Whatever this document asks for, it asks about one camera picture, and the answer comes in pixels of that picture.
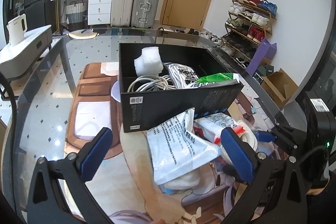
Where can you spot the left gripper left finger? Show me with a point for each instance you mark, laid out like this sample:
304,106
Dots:
46,201

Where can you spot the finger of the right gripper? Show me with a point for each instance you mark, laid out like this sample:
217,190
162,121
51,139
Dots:
290,140
265,136

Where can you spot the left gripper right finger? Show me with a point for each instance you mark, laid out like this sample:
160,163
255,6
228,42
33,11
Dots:
275,191

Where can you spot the bagged white cloth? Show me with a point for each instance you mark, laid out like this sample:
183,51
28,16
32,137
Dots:
210,128

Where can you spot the white plush toy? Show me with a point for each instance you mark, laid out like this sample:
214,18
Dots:
188,181

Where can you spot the white printed plastic packet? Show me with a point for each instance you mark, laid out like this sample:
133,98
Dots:
175,150

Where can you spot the person right hand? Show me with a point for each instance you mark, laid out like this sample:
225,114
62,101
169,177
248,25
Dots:
316,191

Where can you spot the brown cardboard box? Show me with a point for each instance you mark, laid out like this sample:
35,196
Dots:
280,87

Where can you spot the green white plastic packet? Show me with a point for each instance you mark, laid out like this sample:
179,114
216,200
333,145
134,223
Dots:
218,79

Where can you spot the anime print table mat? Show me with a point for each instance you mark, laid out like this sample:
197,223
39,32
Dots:
124,187

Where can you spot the black white printed pouch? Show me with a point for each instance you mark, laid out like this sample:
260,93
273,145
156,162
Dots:
181,75

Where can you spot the shoe rack with shoes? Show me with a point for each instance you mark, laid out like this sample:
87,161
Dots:
249,24

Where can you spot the black cardboard box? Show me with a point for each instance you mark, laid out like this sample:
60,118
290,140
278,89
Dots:
144,110

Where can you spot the white foam block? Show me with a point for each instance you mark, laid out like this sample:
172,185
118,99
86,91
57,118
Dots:
149,62

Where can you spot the white low cabinet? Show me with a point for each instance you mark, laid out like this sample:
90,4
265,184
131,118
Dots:
17,60

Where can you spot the white electric kettle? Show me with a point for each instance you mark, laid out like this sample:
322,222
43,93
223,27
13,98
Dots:
17,28

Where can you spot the silver suitcase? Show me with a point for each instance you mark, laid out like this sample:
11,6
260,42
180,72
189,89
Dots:
143,13

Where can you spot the woven laundry basket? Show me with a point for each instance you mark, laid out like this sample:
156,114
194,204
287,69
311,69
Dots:
75,11

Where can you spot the white suitcase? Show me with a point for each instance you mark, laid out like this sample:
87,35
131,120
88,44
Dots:
121,13

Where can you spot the white drawer unit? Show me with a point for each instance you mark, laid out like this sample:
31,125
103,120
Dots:
99,12

